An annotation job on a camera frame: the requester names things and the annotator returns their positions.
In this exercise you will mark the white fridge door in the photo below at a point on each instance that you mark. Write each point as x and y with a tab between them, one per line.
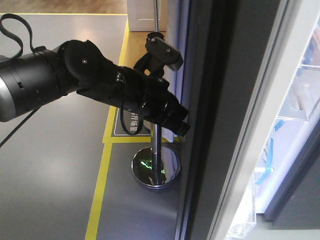
234	87

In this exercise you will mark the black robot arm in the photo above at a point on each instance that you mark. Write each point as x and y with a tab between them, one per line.
34	80

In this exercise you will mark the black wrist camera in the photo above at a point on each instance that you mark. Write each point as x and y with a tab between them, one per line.
163	52

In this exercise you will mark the white panelled cabinet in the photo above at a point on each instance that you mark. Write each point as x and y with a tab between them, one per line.
141	15

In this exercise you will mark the dark grey fridge body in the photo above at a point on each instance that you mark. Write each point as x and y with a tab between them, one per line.
296	204

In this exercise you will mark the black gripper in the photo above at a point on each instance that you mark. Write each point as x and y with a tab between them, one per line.
159	105

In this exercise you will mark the clear upper door bin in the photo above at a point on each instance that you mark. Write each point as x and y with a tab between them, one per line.
301	67

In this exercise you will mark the chrome stanchion post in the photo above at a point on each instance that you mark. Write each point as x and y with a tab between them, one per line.
157	166

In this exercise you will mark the clear door bin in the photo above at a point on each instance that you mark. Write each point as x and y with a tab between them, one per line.
301	67
245	217

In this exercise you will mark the clear middle door bin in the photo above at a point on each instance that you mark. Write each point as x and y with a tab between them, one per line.
245	217

